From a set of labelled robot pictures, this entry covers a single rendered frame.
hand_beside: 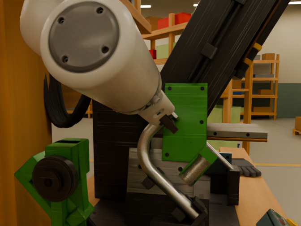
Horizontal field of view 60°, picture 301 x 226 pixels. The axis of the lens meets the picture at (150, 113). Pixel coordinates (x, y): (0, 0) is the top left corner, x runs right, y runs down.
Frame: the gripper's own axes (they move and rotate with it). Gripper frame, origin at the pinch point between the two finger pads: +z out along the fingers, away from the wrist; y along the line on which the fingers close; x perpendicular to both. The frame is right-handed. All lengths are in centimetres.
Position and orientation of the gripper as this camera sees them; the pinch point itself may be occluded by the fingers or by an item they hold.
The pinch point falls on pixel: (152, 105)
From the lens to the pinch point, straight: 51.6
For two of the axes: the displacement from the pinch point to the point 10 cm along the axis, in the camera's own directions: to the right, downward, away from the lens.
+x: -7.3, 6.8, 0.3
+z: 1.8, 1.5, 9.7
